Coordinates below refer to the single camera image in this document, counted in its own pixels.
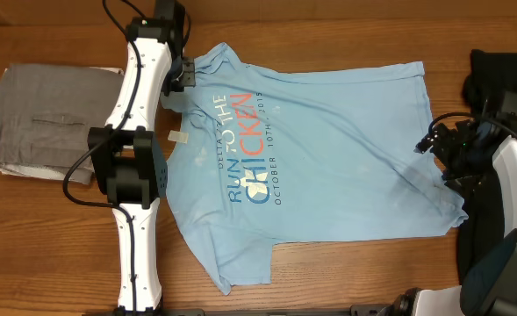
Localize light blue printed t-shirt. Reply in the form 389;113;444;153
162;43;466;294

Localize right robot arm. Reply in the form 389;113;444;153
350;90;517;315

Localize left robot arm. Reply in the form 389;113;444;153
88;1;195;315

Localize black polo shirt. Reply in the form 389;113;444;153
456;49;517;282

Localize folded grey trousers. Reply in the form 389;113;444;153
0;64;124;184

